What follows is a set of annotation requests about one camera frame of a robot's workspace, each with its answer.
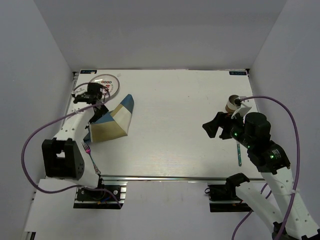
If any blue corner sticker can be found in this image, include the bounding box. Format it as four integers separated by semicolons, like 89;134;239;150
229;71;247;76
79;69;97;75

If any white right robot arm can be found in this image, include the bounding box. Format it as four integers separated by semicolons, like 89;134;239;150
202;112;320;240

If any fork with pink handle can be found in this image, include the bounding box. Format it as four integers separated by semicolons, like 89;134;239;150
81;141;101;175

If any knife with teal handle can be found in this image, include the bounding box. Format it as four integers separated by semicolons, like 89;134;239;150
236;141;242;167

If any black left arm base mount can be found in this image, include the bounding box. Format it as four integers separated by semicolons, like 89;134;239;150
73;182;127;210

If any blue tan white cloth napkin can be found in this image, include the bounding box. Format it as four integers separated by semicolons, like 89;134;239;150
83;94;135;143

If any blue right corner sticker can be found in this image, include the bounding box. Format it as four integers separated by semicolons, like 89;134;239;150
229;71;247;76

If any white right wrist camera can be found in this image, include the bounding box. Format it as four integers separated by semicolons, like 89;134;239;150
231;96;253;119

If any brown metal cup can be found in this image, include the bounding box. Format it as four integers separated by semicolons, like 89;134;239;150
225;94;240;113

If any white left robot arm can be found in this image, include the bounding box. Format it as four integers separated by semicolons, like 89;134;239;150
41;83;108;200

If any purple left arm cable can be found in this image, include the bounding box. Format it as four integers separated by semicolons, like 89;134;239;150
21;83;123;209

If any white plate with red print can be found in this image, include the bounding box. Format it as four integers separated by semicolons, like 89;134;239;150
90;74;120;99

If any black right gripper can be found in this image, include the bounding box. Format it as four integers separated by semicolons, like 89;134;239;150
202;110;254;149

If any blue left corner sticker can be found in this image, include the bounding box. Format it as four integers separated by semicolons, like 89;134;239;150
79;69;97;75

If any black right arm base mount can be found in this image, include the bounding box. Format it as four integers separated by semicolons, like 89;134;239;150
204;184;252;213

